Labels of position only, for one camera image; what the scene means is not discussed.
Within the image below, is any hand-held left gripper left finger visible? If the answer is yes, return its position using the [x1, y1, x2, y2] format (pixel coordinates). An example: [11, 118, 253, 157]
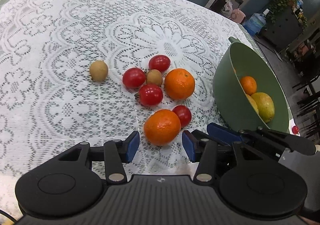
[57, 130, 140, 184]

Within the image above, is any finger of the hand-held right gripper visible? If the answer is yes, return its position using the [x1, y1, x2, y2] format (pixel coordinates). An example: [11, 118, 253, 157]
[207, 123, 316, 161]
[214, 152, 235, 178]

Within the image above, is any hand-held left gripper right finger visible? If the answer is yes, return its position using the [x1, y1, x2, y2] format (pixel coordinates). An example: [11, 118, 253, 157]
[182, 130, 273, 183]

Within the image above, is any red cherry tomato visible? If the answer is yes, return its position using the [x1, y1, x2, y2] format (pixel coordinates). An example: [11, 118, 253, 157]
[135, 84, 163, 107]
[122, 67, 147, 89]
[148, 55, 171, 73]
[172, 105, 192, 128]

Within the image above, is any orange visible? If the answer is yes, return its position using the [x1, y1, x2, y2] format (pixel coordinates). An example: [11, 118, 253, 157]
[143, 109, 181, 147]
[164, 68, 195, 100]
[239, 76, 257, 96]

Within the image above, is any yellow-green pear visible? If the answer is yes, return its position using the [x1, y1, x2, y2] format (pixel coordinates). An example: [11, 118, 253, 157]
[245, 94, 259, 115]
[251, 92, 275, 124]

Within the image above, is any green colander bowl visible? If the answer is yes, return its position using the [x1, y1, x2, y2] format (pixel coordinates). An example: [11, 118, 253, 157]
[213, 37, 290, 133]

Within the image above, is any dark chair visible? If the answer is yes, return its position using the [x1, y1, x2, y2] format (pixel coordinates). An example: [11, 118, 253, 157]
[292, 65, 320, 139]

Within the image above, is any blue water jug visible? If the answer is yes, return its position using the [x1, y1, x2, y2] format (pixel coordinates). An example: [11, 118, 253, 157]
[243, 9, 267, 36]

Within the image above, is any dark cabinet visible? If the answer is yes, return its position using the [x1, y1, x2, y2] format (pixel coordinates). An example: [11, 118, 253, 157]
[261, 6, 308, 52]

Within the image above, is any white plastic bag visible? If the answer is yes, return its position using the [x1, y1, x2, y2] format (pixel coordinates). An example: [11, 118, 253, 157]
[221, 0, 234, 18]

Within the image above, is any leafy green plant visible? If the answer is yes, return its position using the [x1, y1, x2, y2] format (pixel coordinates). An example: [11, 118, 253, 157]
[269, 0, 300, 25]

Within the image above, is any black cable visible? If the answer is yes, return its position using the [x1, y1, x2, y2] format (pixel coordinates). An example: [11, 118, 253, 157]
[0, 209, 18, 223]

